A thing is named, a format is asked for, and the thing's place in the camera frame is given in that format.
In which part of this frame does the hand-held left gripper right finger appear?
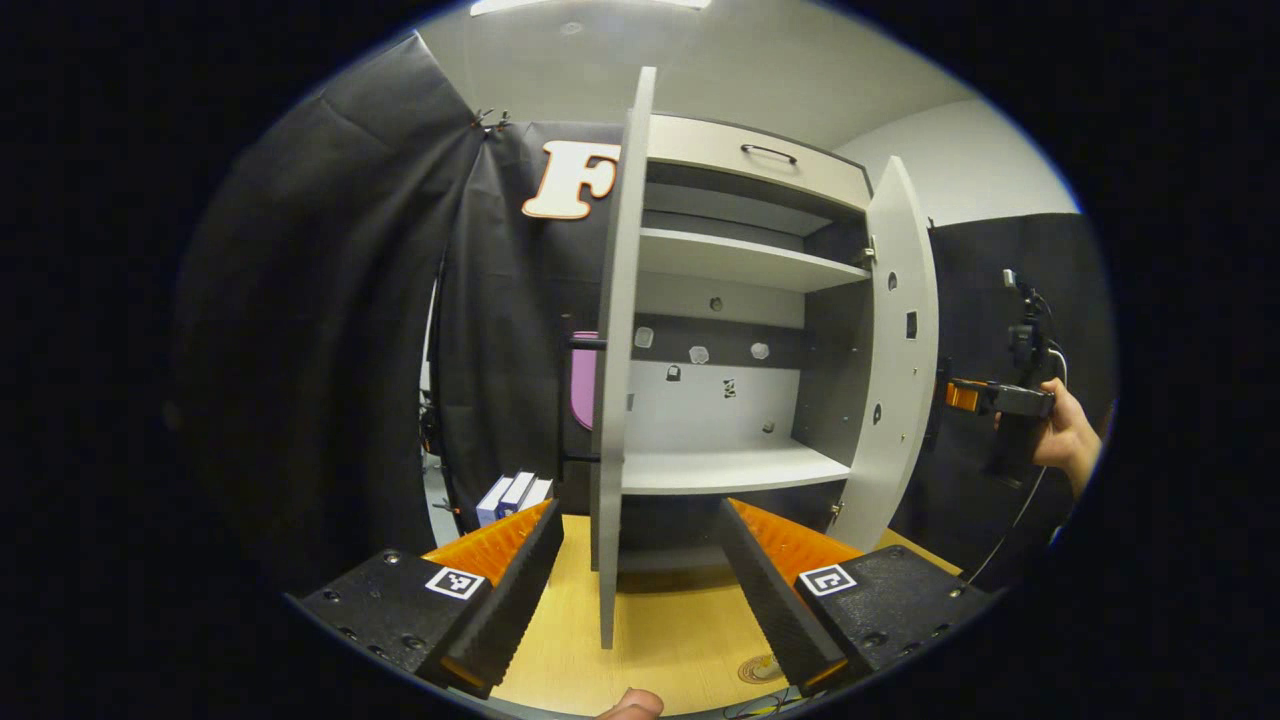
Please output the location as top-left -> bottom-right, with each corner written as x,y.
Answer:
718,497 -> 991,698

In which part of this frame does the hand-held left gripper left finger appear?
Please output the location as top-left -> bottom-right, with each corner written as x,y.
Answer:
285,498 -> 566,699

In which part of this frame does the white cabinet door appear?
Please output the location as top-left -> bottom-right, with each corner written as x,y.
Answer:
588,66 -> 658,651
828,155 -> 941,553

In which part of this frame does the white cabinet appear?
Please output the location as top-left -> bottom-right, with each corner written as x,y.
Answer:
600,112 -> 881,576

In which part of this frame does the white cabinet shelf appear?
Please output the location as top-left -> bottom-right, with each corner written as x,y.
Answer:
620,443 -> 853,497
638,227 -> 873,294

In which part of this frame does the white cabinet drawer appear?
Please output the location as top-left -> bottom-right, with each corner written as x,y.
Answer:
648,113 -> 873,211

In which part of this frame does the blue and white box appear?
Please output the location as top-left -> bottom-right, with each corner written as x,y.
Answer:
476,477 -> 513,528
498,471 -> 538,519

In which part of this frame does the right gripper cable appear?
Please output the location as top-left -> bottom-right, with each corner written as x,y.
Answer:
965,345 -> 1069,586

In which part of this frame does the black door handle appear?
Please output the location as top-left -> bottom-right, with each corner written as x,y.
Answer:
563,335 -> 608,466

